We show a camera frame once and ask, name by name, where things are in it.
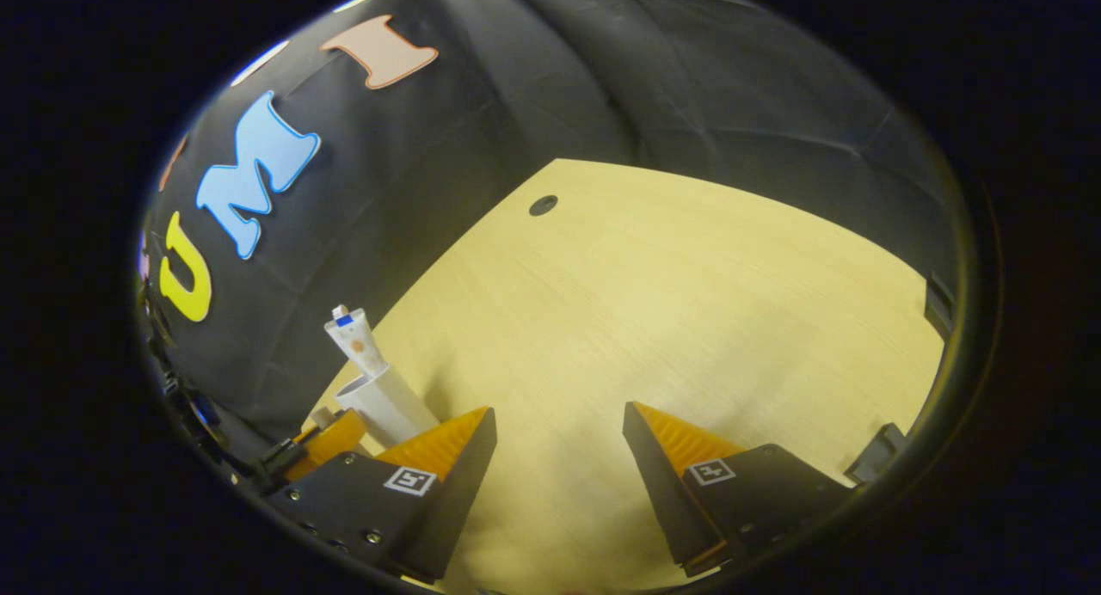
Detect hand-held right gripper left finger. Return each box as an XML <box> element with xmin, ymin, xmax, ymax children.
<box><xmin>286</xmin><ymin>407</ymin><xmax>498</xmax><ymax>583</ymax></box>

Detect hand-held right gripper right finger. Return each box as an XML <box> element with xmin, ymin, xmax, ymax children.
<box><xmin>623</xmin><ymin>402</ymin><xmax>861</xmax><ymax>579</ymax></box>

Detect white cup with wooden handle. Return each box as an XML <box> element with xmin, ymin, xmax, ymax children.
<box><xmin>308</xmin><ymin>365</ymin><xmax>441</xmax><ymax>448</ymax></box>

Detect white toothpaste tube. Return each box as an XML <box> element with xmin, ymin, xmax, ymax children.
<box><xmin>324</xmin><ymin>304</ymin><xmax>390</xmax><ymax>377</ymax></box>

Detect light wooden desktop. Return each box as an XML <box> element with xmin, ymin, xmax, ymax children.
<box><xmin>301</xmin><ymin>158</ymin><xmax>947</xmax><ymax>595</ymax></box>

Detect dark block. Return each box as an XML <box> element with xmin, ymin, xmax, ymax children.
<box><xmin>844</xmin><ymin>422</ymin><xmax>909</xmax><ymax>486</ymax></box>
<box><xmin>924</xmin><ymin>272</ymin><xmax>956</xmax><ymax>343</ymax></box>

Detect black backdrop cloth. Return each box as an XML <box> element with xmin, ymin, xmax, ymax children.
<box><xmin>138</xmin><ymin>0</ymin><xmax>964</xmax><ymax>450</ymax></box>

